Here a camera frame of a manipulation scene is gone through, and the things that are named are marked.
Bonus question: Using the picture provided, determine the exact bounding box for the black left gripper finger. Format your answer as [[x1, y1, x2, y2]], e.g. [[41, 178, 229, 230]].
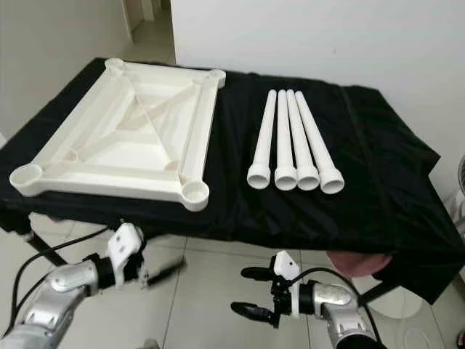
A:
[[147, 260, 187, 286]]

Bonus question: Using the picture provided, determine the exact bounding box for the white plastic table top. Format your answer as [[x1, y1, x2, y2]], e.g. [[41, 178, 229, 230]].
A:
[[9, 57, 227, 212]]

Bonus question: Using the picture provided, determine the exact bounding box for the white plastic table leg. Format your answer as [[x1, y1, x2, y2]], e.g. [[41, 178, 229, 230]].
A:
[[286, 89, 322, 193], [273, 89, 299, 192], [246, 89, 278, 190], [294, 90, 347, 196]]

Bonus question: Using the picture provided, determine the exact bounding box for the pink rounded object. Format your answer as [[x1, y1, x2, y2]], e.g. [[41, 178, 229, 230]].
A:
[[327, 251, 393, 278]]

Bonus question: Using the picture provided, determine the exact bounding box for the black tablecloth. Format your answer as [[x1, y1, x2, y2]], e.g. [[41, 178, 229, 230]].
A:
[[0, 57, 444, 302]]

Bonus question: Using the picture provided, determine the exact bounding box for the white round fan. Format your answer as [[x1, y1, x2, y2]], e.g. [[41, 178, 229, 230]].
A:
[[456, 153, 465, 196]]

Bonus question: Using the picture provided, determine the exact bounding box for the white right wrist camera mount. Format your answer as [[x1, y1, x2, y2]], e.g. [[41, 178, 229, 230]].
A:
[[272, 250, 302, 315]]

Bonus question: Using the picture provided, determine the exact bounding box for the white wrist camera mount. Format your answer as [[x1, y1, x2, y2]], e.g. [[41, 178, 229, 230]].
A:
[[107, 222, 145, 284], [272, 250, 302, 315]]

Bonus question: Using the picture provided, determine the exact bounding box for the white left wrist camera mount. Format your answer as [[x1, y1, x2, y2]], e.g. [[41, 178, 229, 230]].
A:
[[107, 222, 145, 284]]

